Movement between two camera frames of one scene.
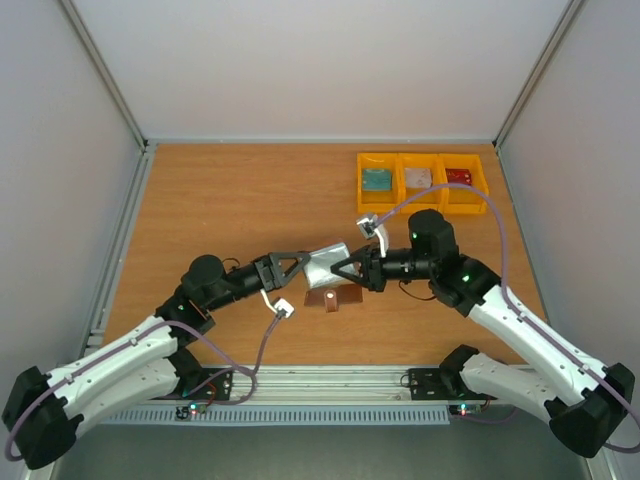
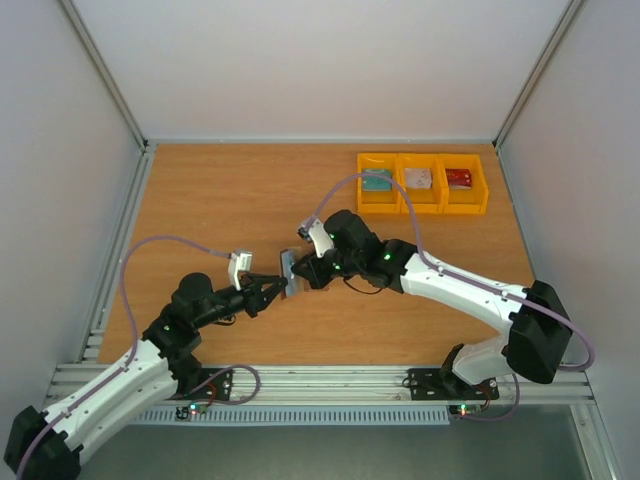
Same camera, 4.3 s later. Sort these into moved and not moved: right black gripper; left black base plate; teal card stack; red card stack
Moved: right black gripper
Not moved: red card stack; left black base plate; teal card stack
